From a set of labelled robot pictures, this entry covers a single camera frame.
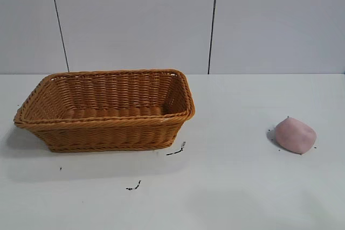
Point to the pink rounded bun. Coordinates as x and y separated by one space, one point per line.
295 135

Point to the brown woven wicker basket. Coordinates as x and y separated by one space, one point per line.
107 133

